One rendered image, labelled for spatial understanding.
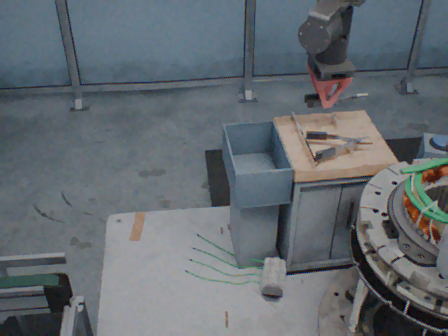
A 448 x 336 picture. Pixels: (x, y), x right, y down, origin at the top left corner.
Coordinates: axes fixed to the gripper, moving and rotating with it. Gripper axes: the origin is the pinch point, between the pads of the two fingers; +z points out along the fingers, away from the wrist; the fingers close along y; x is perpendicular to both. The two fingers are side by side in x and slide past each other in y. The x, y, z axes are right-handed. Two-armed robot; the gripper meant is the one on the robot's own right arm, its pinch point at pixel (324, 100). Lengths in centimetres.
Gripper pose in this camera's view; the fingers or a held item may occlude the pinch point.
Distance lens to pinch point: 107.9
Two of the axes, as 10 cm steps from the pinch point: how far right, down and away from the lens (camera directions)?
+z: 0.0, 7.8, 6.3
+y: 1.5, 6.2, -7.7
